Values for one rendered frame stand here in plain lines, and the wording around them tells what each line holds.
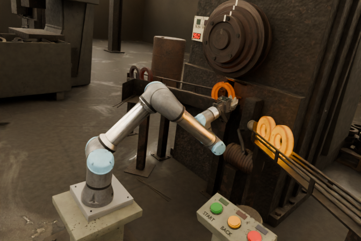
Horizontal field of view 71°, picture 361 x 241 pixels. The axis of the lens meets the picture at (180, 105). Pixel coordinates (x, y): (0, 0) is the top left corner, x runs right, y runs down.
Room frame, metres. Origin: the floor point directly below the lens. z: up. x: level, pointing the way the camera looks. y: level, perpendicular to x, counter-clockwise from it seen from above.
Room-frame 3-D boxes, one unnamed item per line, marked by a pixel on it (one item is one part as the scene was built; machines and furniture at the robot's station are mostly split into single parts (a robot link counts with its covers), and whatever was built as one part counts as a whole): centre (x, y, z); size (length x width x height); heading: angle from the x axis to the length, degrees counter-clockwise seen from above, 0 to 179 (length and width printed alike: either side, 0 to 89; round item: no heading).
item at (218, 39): (1.59, -0.20, 1.11); 0.28 x 0.06 x 0.28; 44
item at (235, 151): (1.33, -0.41, 0.27); 0.22 x 0.13 x 0.53; 44
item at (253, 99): (1.50, -0.45, 0.68); 0.11 x 0.08 x 0.24; 134
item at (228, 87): (1.66, -0.27, 0.75); 0.18 x 0.03 x 0.18; 43
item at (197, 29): (1.98, -0.11, 1.15); 0.26 x 0.02 x 0.18; 44
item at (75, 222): (1.01, 0.34, 0.28); 0.32 x 0.32 x 0.04; 44
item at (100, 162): (1.01, 0.33, 0.50); 0.13 x 0.12 x 0.14; 23
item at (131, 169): (1.81, 0.28, 0.36); 0.26 x 0.20 x 0.72; 79
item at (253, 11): (1.66, -0.27, 1.11); 0.47 x 0.06 x 0.47; 44
